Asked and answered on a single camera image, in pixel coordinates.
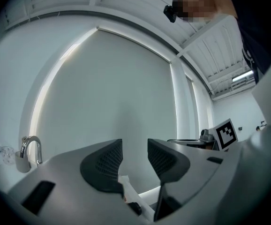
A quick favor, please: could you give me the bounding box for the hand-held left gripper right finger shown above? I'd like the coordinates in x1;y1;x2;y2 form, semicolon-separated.
147;138;191;222

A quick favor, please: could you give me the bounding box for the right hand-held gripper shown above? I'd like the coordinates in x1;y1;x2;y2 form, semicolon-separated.
167;118;239;152

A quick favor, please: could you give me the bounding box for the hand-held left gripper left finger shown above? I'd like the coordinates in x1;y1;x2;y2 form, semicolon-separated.
80;139;125;200

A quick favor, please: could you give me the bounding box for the white vanity sink cabinet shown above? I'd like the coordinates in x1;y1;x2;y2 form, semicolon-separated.
0;157;52;196

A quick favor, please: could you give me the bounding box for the narrow grey roller blind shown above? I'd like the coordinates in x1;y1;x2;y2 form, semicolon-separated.
184;76;200;140

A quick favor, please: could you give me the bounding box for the pink white toothbrush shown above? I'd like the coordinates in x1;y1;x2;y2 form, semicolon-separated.
118;174;155;222

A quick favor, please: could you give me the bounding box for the ceiling tube light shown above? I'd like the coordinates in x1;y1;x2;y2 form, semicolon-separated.
231;70;254;82

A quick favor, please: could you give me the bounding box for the chrome faucet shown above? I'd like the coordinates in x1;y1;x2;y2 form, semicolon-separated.
20;135;43;165

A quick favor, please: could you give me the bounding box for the beige cup with wooden brush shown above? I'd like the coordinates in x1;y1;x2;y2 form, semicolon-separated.
15;150;31;173

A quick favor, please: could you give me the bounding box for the dotted glass cup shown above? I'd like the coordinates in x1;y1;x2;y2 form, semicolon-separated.
1;146;15;165

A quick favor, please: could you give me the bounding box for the person's black shirt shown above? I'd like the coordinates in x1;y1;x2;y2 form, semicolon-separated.
219;0;271;84

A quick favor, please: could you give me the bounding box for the person's head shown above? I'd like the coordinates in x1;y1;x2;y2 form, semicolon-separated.
172;0;238;23

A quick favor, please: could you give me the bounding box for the black head-mounted camera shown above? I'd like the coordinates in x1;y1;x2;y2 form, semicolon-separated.
163;5;177;23

